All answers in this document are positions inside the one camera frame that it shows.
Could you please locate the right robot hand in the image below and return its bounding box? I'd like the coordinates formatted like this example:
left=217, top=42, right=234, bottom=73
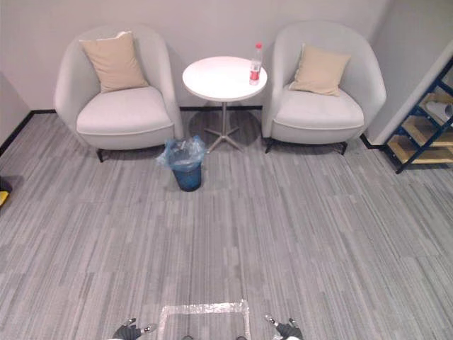
left=263, top=312, right=303, bottom=340

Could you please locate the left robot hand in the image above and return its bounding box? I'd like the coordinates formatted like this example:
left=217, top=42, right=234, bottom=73
left=112, top=317, right=157, bottom=340

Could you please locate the small black mesh bin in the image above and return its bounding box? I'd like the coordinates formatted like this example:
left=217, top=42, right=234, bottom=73
left=171, top=161, right=203, bottom=193

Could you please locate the blue plastic bin bag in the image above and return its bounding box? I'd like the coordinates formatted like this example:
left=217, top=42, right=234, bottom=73
left=156, top=135, right=209, bottom=171

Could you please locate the clear tape floor marking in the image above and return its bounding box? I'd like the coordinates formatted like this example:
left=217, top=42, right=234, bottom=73
left=157, top=299, right=251, bottom=340

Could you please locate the yellow and black object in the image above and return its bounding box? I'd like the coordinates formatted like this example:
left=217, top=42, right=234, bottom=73
left=0, top=176, right=12, bottom=210

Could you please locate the light grey armchair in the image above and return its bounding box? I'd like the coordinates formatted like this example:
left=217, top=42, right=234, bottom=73
left=260, top=20, right=387, bottom=156
left=52, top=24, right=184, bottom=163

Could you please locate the blue metal shelf rack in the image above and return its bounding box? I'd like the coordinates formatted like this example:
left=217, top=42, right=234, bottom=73
left=384, top=69, right=453, bottom=174

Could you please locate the round white side table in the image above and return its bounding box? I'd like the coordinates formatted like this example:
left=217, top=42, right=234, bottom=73
left=182, top=55, right=268, bottom=153

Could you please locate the beige cushion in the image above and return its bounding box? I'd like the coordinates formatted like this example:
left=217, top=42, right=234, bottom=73
left=79, top=30, right=149, bottom=94
left=288, top=42, right=352, bottom=97

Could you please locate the plastic bottle red cap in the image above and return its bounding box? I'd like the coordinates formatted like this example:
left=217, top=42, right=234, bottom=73
left=248, top=42, right=263, bottom=86

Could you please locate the white item on shelf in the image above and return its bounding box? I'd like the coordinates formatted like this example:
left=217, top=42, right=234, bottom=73
left=424, top=100, right=453, bottom=125

